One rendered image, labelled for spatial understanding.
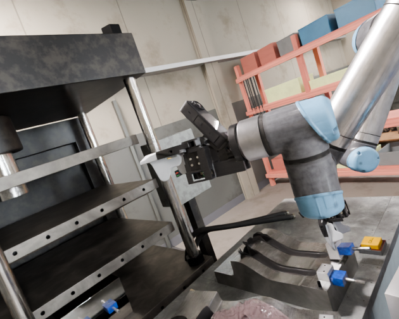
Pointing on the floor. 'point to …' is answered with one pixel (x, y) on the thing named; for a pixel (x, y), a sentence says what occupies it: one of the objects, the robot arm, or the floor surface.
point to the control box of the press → (183, 188)
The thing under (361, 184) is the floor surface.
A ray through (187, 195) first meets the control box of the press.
